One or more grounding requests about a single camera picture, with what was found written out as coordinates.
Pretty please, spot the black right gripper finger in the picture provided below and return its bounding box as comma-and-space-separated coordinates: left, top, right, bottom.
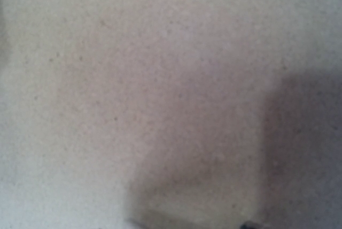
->
240, 221, 261, 229

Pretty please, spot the brown cardboard backing board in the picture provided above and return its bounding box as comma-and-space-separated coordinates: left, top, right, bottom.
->
1, 0, 341, 228

